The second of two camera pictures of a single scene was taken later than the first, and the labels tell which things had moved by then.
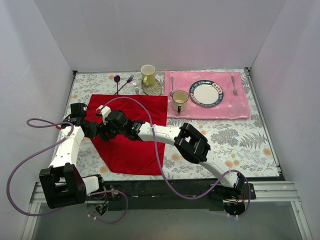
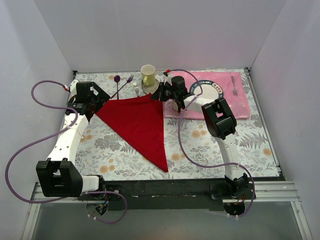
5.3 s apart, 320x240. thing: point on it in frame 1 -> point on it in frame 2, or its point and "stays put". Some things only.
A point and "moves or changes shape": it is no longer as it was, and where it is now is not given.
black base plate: [174, 194] stays put
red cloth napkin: [122, 154] moves or changes shape
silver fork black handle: [136, 88] stays put
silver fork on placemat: [234, 91] stays put
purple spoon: [117, 79] stays put
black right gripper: [104, 133] -> [162, 90]
